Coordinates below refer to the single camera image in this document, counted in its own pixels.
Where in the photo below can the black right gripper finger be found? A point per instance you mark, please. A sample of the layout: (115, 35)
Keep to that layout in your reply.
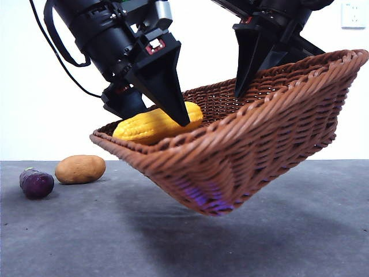
(275, 57)
(248, 52)

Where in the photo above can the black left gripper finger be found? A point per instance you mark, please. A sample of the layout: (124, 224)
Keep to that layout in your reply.
(127, 104)
(161, 75)

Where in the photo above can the brown potato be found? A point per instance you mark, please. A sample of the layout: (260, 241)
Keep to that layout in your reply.
(79, 170)

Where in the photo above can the brown wicker basket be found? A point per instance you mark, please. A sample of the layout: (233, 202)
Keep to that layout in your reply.
(259, 144)

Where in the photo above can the purple eggplant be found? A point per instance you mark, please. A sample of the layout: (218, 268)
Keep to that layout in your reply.
(37, 184)

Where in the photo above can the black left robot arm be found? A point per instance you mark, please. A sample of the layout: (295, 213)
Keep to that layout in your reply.
(101, 34)

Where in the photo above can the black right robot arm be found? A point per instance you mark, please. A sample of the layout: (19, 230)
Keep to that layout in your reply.
(274, 11)

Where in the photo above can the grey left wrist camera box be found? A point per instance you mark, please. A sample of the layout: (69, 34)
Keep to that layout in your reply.
(164, 11)

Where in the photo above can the white wall socket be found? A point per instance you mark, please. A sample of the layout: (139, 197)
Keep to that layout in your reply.
(353, 15)

